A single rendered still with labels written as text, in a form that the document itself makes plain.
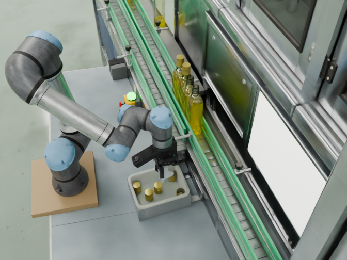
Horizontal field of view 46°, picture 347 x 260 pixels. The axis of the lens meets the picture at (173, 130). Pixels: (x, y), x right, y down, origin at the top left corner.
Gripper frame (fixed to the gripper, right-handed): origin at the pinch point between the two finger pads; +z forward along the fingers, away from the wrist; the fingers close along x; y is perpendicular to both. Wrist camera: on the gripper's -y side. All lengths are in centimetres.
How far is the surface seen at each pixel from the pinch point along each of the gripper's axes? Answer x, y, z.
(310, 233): -75, 0, -85
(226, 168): -9.3, 25.3, -5.5
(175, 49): 77, 33, 0
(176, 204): -9.8, 4.5, 8.9
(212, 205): -18.3, 16.2, 2.7
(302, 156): -35, 35, -40
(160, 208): -9.9, -2.2, 8.0
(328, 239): -78, 1, -88
